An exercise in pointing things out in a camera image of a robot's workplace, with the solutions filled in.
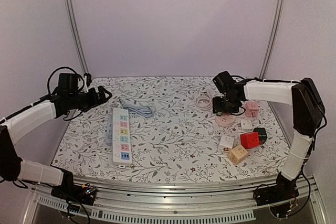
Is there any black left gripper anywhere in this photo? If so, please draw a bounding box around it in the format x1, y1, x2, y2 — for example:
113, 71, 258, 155
69, 86, 112, 112

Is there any pink cube socket adapter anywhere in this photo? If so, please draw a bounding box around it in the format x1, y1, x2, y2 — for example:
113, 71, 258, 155
245, 101, 260, 118

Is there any white plug adapter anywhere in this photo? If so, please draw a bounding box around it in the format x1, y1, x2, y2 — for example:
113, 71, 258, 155
237, 119, 253, 131

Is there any white cube adapter red flower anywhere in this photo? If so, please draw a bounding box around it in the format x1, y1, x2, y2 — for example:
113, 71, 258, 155
217, 135, 235, 153

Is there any red cube socket adapter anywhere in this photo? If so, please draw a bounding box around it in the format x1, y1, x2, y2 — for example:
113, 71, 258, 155
240, 132, 260, 149

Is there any dark green cube socket adapter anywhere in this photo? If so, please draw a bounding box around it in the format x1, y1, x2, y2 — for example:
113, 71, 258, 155
253, 127, 268, 145

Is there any beige cube socket adapter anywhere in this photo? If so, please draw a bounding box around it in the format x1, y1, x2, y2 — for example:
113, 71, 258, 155
228, 144, 248, 165

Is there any long white power strip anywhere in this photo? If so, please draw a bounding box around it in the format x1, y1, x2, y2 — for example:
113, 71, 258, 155
112, 108, 132, 166

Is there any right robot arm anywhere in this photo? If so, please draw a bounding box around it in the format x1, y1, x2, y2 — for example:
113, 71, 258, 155
213, 71, 327, 206

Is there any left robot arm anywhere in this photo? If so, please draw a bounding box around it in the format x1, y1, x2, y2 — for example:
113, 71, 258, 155
1, 86, 112, 205

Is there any floral patterned table mat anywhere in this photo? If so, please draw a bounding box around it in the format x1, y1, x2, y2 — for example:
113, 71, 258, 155
52, 77, 289, 184

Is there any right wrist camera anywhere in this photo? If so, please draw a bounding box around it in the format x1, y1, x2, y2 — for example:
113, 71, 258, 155
213, 71, 236, 94

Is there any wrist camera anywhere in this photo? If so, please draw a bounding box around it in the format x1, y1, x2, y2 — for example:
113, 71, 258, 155
57, 73, 91, 95
213, 71, 236, 94

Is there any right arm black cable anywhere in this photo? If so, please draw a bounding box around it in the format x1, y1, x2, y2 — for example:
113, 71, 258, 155
230, 75, 302, 84

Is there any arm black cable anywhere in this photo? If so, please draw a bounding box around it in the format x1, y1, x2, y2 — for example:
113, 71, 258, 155
230, 75, 302, 84
0, 66, 85, 125

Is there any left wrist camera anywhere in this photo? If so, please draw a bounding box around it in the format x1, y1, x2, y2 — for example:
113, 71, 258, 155
57, 73, 91, 95

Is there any light blue power cable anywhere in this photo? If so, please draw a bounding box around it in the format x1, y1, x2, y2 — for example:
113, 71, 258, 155
117, 99, 156, 119

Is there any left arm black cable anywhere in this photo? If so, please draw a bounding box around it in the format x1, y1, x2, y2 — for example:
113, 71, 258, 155
0, 66, 85, 125

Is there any aluminium front rail base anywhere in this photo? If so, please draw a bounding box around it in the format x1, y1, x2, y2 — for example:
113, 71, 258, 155
19, 175, 332, 223

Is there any left aluminium frame post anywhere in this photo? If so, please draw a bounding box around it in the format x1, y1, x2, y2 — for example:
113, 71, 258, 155
64, 0, 89, 73

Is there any aluminium frame post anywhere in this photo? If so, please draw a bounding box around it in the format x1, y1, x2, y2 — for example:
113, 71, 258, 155
64, 0, 89, 73
258, 0, 285, 79

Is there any right aluminium frame post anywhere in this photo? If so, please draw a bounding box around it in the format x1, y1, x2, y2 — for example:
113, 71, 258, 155
258, 0, 285, 79

